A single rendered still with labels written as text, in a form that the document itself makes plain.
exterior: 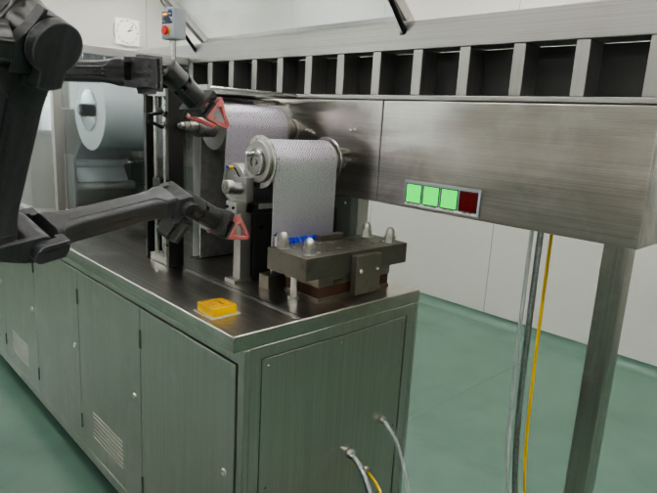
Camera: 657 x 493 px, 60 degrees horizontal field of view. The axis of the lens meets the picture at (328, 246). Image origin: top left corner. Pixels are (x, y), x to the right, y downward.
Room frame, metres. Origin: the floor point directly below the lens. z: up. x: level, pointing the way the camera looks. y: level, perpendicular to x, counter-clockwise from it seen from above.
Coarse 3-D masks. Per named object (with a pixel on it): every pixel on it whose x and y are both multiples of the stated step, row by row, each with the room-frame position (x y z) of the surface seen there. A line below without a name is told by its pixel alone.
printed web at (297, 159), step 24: (240, 120) 1.77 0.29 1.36; (264, 120) 1.84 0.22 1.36; (240, 144) 1.77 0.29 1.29; (288, 144) 1.63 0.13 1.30; (312, 144) 1.69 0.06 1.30; (216, 168) 1.88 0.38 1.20; (288, 168) 1.60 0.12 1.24; (312, 168) 1.66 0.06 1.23; (216, 192) 1.88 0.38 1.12; (264, 192) 1.69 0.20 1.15; (216, 240) 1.88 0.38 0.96
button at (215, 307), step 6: (204, 300) 1.34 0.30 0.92; (210, 300) 1.34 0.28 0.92; (216, 300) 1.34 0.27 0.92; (222, 300) 1.34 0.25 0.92; (228, 300) 1.35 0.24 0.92; (198, 306) 1.32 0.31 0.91; (204, 306) 1.30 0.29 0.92; (210, 306) 1.30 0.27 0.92; (216, 306) 1.30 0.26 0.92; (222, 306) 1.30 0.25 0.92; (228, 306) 1.31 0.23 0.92; (234, 306) 1.32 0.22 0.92; (204, 312) 1.30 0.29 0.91; (210, 312) 1.28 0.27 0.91; (216, 312) 1.29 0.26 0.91; (222, 312) 1.30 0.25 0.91; (228, 312) 1.31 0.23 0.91; (234, 312) 1.32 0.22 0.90
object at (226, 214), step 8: (208, 208) 1.40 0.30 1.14; (216, 208) 1.42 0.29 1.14; (200, 216) 1.39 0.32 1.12; (208, 216) 1.40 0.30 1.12; (216, 216) 1.41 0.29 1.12; (224, 216) 1.42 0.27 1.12; (232, 216) 1.42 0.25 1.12; (200, 224) 1.47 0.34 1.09; (208, 224) 1.41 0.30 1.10; (216, 224) 1.41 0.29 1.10; (224, 224) 1.40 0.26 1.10; (216, 232) 1.41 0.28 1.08; (224, 232) 1.40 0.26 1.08
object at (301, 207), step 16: (288, 192) 1.60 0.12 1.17; (304, 192) 1.64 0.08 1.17; (320, 192) 1.68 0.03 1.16; (288, 208) 1.60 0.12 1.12; (304, 208) 1.64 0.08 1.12; (320, 208) 1.69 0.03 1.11; (272, 224) 1.57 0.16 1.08; (288, 224) 1.60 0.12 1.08; (304, 224) 1.64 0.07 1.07; (320, 224) 1.69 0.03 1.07; (272, 240) 1.56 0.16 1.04
